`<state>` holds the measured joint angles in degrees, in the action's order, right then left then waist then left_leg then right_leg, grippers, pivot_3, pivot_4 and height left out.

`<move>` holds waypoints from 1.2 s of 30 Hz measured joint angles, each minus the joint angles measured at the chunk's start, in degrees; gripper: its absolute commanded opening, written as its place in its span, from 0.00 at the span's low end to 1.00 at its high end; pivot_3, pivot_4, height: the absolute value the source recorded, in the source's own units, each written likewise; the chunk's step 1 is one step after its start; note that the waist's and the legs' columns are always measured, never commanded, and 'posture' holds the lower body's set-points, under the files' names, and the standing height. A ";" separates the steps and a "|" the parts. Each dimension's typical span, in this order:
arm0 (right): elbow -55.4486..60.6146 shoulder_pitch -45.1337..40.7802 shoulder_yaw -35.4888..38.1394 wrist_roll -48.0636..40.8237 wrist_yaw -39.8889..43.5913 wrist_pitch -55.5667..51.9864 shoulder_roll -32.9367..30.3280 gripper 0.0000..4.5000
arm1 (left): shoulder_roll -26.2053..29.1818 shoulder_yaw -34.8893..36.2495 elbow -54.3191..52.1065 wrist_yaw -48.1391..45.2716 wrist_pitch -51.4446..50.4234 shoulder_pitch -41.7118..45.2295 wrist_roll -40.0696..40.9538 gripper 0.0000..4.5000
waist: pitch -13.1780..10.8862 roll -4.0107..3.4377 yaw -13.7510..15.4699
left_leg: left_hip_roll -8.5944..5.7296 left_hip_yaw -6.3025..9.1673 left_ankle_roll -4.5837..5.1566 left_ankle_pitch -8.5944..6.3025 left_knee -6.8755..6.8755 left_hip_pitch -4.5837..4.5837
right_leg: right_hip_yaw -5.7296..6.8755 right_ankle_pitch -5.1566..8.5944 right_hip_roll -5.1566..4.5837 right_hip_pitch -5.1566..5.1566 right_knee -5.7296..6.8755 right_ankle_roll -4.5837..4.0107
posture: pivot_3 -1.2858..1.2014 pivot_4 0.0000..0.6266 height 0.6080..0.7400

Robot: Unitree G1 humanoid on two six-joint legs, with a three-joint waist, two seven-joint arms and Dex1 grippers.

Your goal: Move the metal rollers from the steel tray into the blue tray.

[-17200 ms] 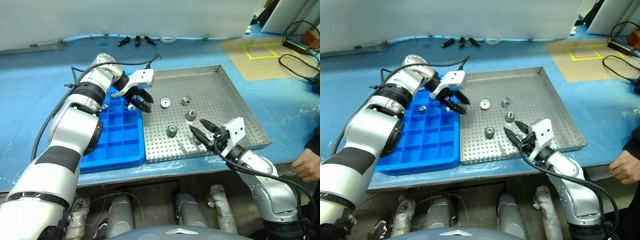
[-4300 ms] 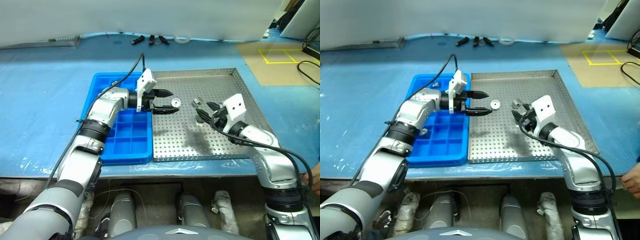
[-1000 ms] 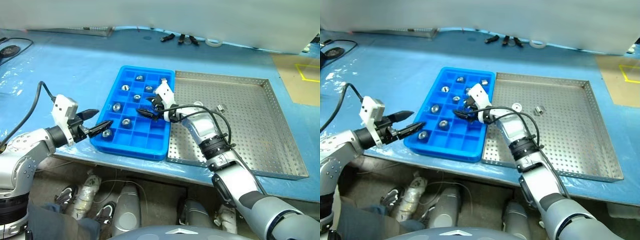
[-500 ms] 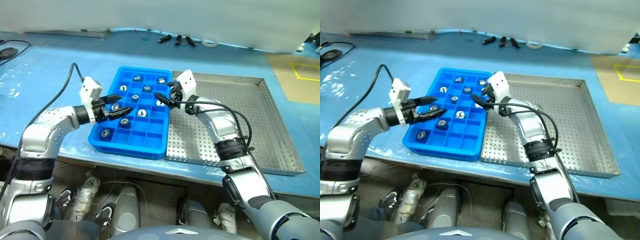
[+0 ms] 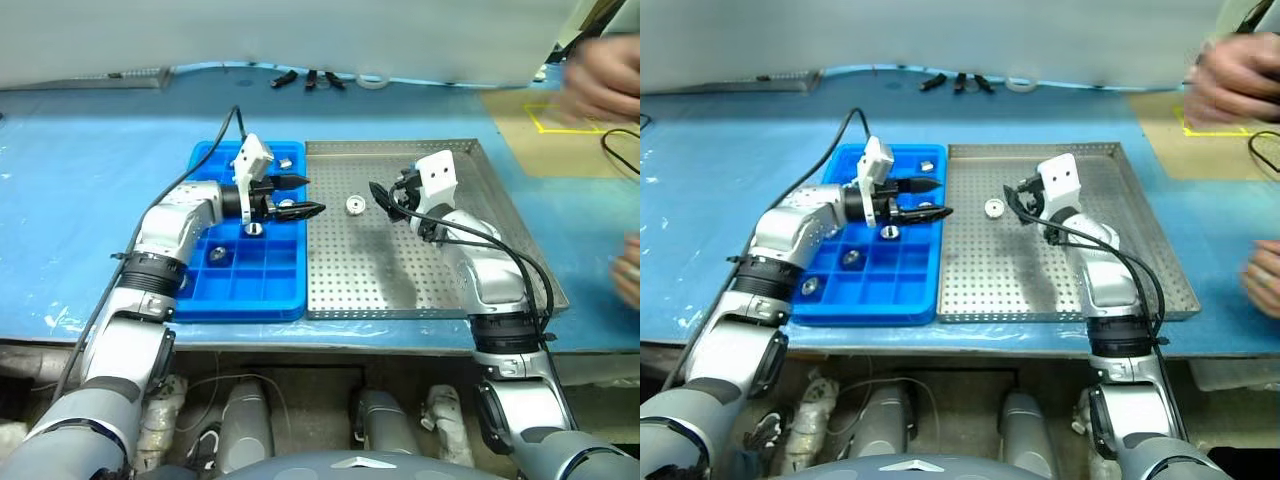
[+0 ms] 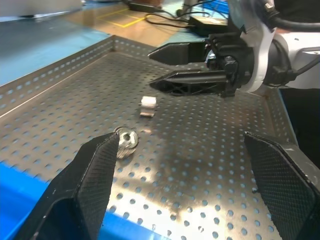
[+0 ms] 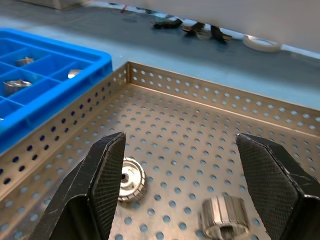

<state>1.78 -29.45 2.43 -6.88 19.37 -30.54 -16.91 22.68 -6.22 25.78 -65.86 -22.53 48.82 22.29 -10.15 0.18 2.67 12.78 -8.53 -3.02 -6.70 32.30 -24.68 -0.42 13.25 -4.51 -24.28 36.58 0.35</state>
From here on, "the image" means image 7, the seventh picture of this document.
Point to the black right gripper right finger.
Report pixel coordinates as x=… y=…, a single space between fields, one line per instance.
x=280 y=190

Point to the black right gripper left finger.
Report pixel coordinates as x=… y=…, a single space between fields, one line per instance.
x=82 y=200

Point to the blue compartment tray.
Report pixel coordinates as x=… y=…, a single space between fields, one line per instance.
x=100 y=67

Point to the perforated metal tray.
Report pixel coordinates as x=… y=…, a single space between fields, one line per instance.
x=187 y=125

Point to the white tape roll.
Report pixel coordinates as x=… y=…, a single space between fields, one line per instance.
x=247 y=41

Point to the black curved scrap piece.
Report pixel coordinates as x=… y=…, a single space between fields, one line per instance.
x=165 y=24

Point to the small red stick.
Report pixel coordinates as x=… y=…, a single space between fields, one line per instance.
x=122 y=9

